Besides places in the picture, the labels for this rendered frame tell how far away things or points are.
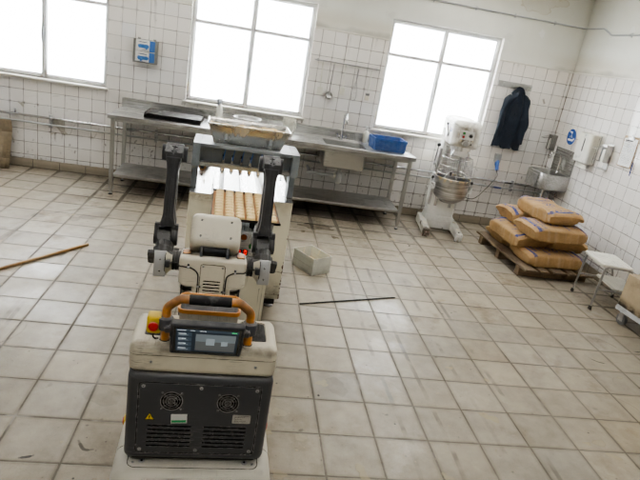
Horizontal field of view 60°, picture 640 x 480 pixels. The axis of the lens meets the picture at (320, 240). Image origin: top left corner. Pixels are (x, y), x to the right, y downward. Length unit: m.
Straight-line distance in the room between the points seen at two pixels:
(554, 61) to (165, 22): 4.71
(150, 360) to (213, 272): 0.45
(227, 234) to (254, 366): 0.57
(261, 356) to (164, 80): 5.21
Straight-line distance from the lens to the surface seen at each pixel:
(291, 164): 3.86
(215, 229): 2.36
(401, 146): 6.66
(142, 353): 2.14
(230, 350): 2.08
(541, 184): 7.34
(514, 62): 7.56
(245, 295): 3.39
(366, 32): 6.99
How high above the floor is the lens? 1.90
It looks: 19 degrees down
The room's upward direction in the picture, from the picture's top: 10 degrees clockwise
